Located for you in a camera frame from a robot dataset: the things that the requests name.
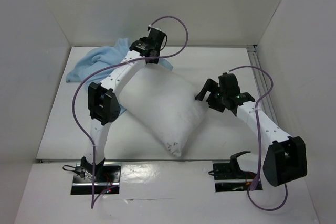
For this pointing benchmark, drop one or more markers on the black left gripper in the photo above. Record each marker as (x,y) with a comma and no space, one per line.
(154,61)

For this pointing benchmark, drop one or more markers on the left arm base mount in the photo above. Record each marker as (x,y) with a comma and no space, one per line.
(107,181)

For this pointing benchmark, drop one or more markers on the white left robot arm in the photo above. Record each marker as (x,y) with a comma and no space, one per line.
(103,96)

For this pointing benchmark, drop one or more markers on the white pillow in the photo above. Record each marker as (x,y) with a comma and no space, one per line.
(166,104)

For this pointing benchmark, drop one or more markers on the light blue pillowcase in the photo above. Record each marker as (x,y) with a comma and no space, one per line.
(100,58)

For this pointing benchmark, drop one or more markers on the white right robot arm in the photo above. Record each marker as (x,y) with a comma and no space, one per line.
(285,158)

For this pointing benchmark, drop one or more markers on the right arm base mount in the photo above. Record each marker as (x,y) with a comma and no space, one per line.
(233,174)

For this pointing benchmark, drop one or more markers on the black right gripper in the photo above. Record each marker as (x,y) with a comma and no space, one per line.
(212,94)

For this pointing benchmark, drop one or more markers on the aluminium rail frame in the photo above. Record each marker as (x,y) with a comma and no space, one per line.
(262,77)

